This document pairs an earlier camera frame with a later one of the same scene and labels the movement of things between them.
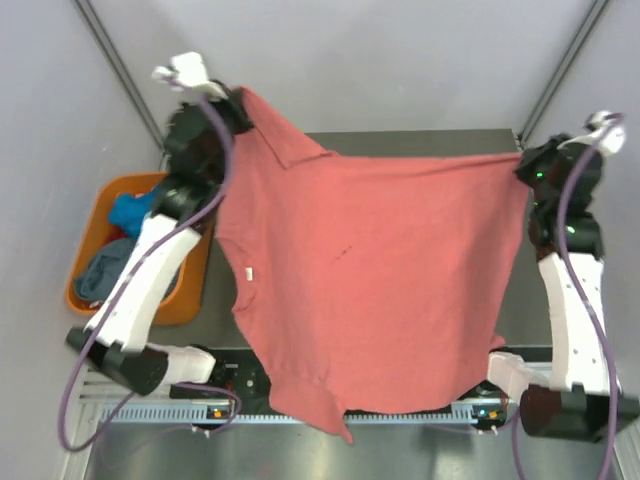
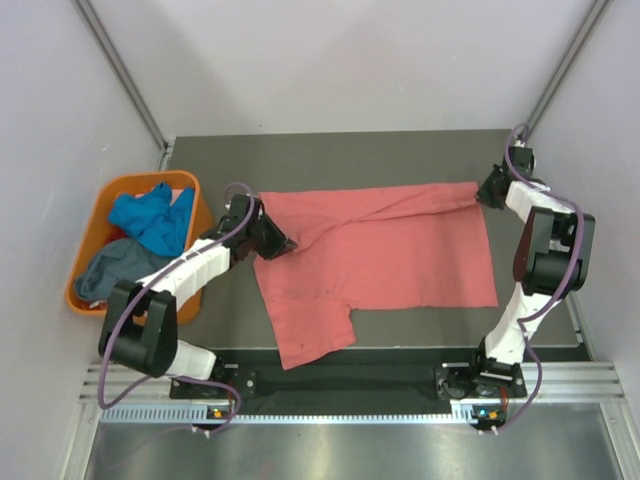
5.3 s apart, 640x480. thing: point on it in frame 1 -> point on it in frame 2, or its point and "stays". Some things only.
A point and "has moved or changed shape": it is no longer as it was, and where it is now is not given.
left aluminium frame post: [120, 65] stays
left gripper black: [231, 105] -> [280, 243]
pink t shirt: [369, 283] has moved or changed shape
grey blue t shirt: [101, 266] stays
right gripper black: [532, 155] -> [482, 194]
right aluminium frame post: [565, 72] stays
